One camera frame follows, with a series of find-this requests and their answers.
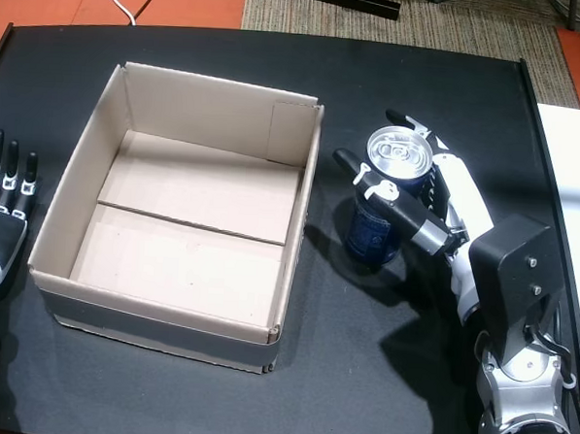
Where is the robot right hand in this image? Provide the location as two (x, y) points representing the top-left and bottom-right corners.
(324, 106), (501, 329)

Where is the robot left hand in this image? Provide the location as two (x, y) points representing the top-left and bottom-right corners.
(0, 128), (46, 313)

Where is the blue drink can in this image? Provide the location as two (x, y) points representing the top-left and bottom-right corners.
(345, 124), (435, 270)

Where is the open cardboard box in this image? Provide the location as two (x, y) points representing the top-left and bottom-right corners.
(21, 56), (327, 378)

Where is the white side table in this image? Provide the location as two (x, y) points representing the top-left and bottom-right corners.
(523, 103), (580, 362)

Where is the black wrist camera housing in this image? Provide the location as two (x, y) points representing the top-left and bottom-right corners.
(461, 211), (570, 369)

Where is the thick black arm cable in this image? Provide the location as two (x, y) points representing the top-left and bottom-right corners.
(519, 319), (580, 388)

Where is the white floor cable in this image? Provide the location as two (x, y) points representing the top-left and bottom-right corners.
(104, 0), (139, 27)

